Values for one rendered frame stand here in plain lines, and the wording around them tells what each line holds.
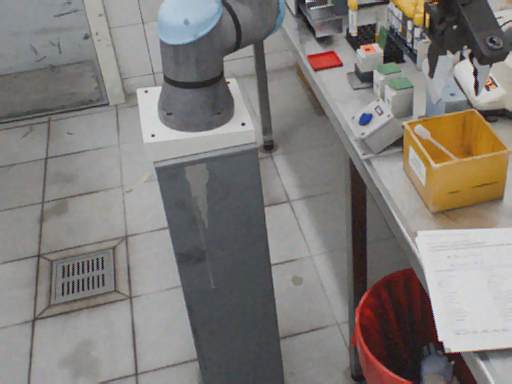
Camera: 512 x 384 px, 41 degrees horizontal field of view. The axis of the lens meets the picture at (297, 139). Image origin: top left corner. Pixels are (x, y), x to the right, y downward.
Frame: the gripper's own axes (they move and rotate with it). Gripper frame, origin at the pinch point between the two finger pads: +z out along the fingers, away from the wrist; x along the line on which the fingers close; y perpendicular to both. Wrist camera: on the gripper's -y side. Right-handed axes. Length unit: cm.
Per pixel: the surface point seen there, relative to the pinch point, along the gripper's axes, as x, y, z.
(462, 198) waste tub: 1.2, -6.8, 15.4
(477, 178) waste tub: -1.1, -6.8, 11.8
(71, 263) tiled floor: 88, 98, 105
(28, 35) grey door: 99, 200, 64
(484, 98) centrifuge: -14.5, 17.4, 13.5
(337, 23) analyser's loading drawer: 3, 59, 13
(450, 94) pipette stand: -4.6, 12.1, 7.5
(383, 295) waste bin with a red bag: 6, 18, 63
